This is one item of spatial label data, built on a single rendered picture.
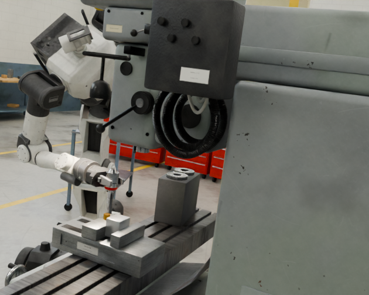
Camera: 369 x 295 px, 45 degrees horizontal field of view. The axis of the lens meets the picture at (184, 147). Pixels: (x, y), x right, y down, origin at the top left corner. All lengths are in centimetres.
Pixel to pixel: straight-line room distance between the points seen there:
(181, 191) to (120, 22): 73
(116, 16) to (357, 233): 91
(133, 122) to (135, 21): 30
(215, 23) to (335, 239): 56
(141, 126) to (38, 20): 1046
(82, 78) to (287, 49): 92
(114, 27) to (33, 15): 1023
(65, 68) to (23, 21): 958
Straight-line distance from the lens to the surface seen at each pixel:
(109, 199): 164
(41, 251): 232
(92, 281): 136
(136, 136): 138
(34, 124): 190
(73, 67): 183
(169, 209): 182
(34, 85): 184
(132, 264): 139
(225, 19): 97
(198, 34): 99
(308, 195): 107
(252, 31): 122
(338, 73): 116
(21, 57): 1141
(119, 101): 141
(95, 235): 144
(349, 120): 104
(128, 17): 139
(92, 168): 168
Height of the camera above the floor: 157
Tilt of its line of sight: 10 degrees down
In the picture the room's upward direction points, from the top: 7 degrees clockwise
